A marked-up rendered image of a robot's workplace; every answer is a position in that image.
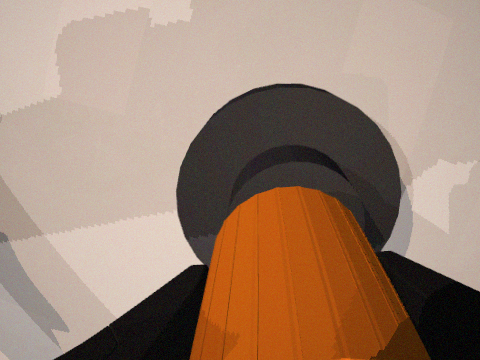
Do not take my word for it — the orange knob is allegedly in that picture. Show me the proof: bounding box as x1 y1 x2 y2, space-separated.
189 185 431 360

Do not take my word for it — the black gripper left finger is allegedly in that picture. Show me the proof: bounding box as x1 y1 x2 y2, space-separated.
53 264 209 360

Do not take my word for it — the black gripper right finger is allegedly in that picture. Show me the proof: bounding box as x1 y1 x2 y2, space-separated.
376 251 480 360

